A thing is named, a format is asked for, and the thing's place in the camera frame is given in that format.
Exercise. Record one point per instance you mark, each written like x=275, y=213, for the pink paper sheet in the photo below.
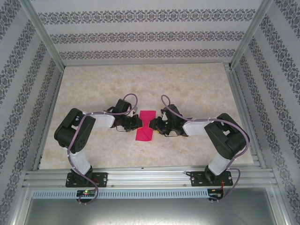
x=146, y=114

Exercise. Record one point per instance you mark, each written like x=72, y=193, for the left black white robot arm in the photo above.
x=79, y=161

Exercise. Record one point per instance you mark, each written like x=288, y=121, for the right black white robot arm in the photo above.
x=194, y=127

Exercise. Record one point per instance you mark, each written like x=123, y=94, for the left circuit board green light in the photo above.
x=86, y=193

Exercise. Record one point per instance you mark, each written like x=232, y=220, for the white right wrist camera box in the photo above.
x=164, y=115

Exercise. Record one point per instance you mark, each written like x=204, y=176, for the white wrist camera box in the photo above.
x=164, y=115
x=133, y=111

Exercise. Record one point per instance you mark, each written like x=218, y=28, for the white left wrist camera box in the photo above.
x=133, y=111

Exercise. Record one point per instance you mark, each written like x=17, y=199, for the aluminium front rail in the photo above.
x=150, y=178

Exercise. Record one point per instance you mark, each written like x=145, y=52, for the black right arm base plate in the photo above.
x=199, y=180

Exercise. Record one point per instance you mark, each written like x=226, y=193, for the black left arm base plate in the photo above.
x=103, y=179

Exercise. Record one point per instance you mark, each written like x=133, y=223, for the aluminium side rail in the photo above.
x=241, y=105
x=49, y=117

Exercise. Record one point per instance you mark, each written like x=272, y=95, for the aluminium frame post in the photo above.
x=44, y=32
x=250, y=32

